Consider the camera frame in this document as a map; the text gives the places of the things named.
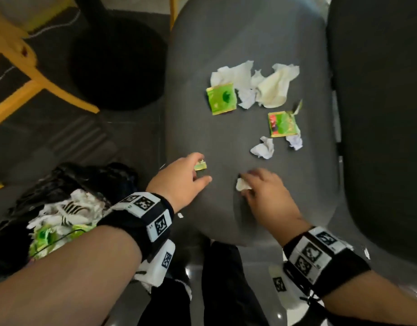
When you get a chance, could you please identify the dark grey padded chair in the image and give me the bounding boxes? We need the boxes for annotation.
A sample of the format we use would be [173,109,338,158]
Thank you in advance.
[326,0,417,272]

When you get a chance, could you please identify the yellow chair leg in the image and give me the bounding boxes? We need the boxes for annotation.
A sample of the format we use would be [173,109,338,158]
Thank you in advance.
[169,0,180,31]

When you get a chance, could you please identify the crumpled green wrappers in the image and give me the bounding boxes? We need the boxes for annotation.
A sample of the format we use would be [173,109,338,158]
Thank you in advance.
[28,223,95,260]

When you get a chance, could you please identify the white wrist camera unit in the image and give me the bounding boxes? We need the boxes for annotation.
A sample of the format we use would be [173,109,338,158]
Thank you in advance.
[268,264,309,310]
[133,239,176,294]

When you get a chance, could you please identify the black trash bag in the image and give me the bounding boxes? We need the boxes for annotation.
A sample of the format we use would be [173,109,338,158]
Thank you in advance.
[0,162,140,279]

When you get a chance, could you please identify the person's right hand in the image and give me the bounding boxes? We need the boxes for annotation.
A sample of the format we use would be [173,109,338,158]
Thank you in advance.
[238,168,313,247]

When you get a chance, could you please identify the person's left forearm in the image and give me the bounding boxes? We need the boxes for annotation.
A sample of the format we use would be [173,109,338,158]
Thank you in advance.
[0,225,143,326]

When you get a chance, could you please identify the person's right forearm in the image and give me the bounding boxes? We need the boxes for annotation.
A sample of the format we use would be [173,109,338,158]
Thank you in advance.
[321,270,417,326]

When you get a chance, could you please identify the black wrist strap with markers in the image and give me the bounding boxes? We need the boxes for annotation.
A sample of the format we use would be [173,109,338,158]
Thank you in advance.
[96,192,176,262]
[282,226,372,300]

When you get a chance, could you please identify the large white crumpled tissue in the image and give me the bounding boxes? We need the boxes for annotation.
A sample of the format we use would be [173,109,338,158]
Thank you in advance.
[210,60,265,110]

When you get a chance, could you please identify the cream crumpled tissue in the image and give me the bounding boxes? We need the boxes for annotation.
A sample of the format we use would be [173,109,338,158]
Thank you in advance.
[255,63,301,109]

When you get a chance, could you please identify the red and green snack wrapper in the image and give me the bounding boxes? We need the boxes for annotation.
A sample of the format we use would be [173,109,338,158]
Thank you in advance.
[267,111,301,138]

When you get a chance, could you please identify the pile of white tissues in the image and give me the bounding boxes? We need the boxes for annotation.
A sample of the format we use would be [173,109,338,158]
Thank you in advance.
[26,188,111,235]

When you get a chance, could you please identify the small crumpled white tissue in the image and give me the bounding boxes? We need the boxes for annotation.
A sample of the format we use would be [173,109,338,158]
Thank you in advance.
[250,136,275,160]

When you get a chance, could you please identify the yellow wooden chair frame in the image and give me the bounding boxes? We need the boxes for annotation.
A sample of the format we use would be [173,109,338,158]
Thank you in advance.
[0,0,100,191]

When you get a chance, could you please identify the small bluish crumpled tissue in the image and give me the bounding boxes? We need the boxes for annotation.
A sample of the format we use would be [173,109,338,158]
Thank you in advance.
[285,132,303,151]

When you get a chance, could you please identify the black round table base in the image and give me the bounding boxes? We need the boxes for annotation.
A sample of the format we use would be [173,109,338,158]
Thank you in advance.
[69,0,168,112]

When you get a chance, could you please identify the person's left hand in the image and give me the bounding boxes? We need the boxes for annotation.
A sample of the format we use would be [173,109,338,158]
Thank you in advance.
[145,153,212,213]

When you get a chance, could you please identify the person's black trousers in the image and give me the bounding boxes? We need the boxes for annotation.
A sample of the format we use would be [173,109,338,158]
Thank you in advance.
[137,239,271,326]

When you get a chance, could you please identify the grey padded chair seat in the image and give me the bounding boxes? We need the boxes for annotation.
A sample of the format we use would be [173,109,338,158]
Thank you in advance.
[164,0,342,247]

